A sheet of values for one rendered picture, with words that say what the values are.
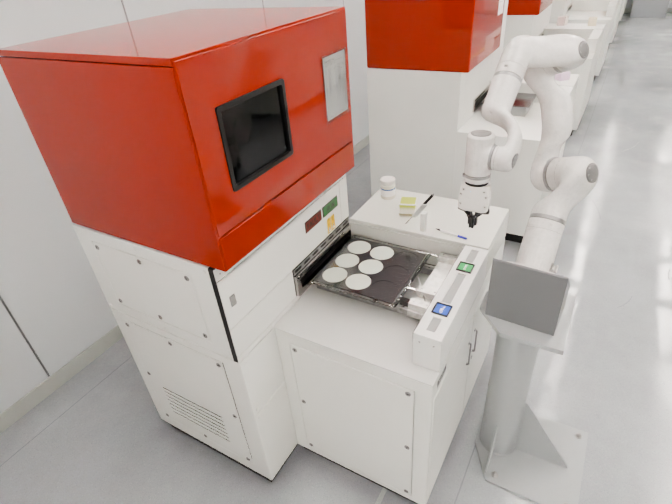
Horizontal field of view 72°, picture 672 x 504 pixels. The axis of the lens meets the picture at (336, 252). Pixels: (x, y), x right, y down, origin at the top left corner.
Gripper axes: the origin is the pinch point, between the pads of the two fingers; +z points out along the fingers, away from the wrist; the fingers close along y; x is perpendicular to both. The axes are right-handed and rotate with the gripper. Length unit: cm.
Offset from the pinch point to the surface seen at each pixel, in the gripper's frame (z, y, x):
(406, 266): 26.3, -24.2, -0.3
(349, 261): 26, -47, -7
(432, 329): 20.7, -0.6, -35.7
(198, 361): 44, -81, -66
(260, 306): 21, -59, -50
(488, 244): 19.9, 2.8, 18.1
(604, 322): 117, 58, 109
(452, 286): 20.7, -1.8, -12.1
